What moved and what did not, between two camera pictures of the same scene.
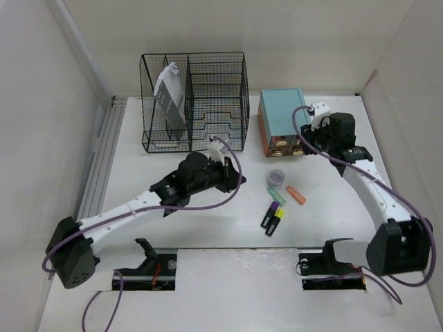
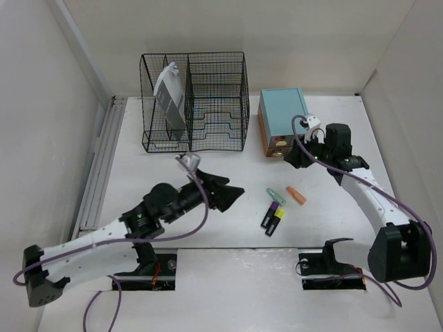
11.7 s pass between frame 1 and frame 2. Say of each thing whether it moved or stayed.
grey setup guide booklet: stayed
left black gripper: moved
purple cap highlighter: stayed
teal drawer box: stayed
